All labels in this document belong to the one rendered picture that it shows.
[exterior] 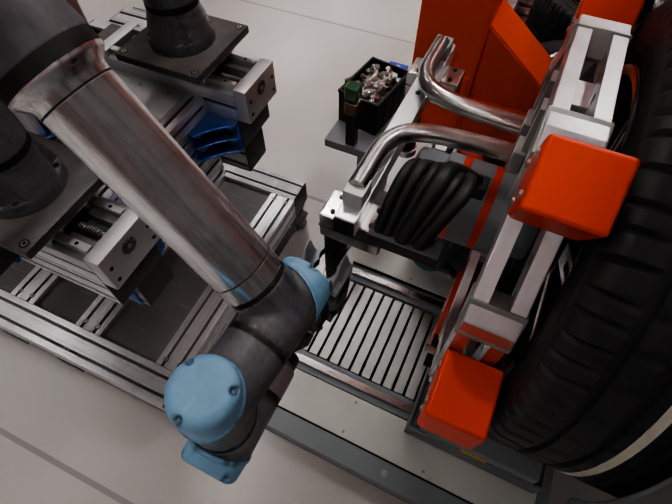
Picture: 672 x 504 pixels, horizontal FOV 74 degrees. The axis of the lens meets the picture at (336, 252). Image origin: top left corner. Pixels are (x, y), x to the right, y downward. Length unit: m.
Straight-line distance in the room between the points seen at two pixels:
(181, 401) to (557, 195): 0.38
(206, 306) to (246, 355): 0.92
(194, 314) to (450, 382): 0.94
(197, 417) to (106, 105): 0.28
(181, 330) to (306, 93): 1.39
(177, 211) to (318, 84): 2.00
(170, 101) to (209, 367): 0.84
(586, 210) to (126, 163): 0.39
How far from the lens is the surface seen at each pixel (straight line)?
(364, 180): 0.56
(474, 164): 0.74
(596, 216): 0.43
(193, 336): 1.36
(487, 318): 0.53
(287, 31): 2.79
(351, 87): 1.28
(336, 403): 1.39
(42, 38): 0.43
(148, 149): 0.44
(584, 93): 0.62
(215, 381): 0.45
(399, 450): 1.38
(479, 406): 0.58
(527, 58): 1.23
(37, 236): 0.89
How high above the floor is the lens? 1.43
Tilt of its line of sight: 57 degrees down
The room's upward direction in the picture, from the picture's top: straight up
